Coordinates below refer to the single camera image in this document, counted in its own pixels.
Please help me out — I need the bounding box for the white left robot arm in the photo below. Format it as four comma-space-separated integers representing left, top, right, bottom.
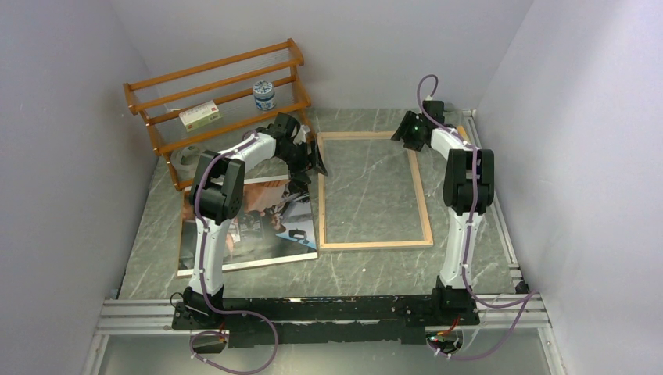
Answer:
183, 112, 327, 328

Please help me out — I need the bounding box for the clear tape roll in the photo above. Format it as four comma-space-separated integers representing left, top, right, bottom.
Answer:
170, 145, 202, 180

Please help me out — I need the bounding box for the white green box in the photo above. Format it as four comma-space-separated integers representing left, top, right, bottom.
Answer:
178, 101, 221, 132

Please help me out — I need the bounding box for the aluminium rail frame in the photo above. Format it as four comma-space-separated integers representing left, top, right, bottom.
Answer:
77, 109, 568, 375

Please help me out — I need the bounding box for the orange wooden shelf rack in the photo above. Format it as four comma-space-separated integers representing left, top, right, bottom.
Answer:
123, 38, 311, 191

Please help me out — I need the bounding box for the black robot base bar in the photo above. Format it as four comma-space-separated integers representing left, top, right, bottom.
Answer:
171, 287, 480, 348

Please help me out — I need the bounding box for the white blue jar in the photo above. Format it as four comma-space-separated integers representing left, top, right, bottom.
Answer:
253, 80, 276, 111

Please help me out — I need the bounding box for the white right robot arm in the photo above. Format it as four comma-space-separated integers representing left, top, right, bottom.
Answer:
392, 98, 494, 324

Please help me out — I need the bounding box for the light wooden picture frame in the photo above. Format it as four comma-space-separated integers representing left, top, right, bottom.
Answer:
317, 131, 433, 251

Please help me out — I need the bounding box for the small yellow wooden stick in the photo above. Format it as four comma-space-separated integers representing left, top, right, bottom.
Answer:
456, 125, 471, 144

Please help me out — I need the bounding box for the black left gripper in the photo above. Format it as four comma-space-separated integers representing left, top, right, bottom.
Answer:
277, 139, 328, 184

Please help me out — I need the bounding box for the large printed photo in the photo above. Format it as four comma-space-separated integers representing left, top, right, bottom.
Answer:
204, 175, 319, 272

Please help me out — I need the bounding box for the clear acrylic sheet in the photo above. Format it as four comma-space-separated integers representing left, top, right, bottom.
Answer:
324, 138, 426, 245

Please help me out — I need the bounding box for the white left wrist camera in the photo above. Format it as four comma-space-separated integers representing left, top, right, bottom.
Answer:
293, 124, 310, 145

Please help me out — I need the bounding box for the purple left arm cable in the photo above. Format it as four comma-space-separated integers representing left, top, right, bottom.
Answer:
189, 130, 281, 375

